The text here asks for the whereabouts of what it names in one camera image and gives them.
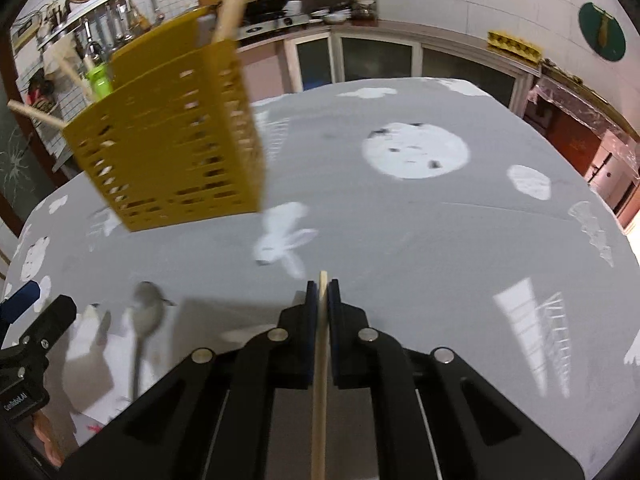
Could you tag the pink lace cloth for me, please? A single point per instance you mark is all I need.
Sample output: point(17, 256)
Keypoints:
point(575, 110)

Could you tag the steel spoon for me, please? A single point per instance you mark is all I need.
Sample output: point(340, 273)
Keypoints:
point(147, 305)

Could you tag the yellow egg tray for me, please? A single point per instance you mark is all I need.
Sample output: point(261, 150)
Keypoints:
point(515, 47)

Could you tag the green plastic utensil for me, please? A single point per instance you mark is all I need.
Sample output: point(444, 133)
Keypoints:
point(100, 82)

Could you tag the yellow slotted utensil holder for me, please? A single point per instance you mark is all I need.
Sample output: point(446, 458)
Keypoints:
point(165, 150)

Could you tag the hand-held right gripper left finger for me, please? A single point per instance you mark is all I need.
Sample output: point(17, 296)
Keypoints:
point(311, 320)

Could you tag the dark patterned door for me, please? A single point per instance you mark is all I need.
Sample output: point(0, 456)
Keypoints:
point(20, 170)

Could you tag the wooden chopstick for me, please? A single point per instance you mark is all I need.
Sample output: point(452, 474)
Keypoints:
point(320, 435)
point(70, 72)
point(35, 112)

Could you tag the black wok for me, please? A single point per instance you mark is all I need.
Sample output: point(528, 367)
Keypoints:
point(265, 6)

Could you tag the steel gas stove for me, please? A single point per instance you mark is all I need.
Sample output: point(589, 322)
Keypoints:
point(280, 24)

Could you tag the narrow glass cabinet door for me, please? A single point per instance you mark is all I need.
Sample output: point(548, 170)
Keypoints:
point(310, 62)

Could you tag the group of white bowls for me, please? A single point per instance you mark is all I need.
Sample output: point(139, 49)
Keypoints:
point(332, 16)

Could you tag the person's left hand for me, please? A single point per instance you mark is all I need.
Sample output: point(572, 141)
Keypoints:
point(50, 440)

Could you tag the green round hanging board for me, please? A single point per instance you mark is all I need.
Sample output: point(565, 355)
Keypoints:
point(590, 30)

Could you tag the wall-mounted utensil rack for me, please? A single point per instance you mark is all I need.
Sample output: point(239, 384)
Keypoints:
point(75, 20)

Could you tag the glass jar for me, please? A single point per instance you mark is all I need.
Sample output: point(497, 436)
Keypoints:
point(365, 11)

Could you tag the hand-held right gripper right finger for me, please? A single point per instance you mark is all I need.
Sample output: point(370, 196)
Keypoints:
point(335, 320)

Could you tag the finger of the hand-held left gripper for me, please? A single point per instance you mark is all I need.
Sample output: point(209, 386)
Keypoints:
point(52, 317)
point(20, 300)

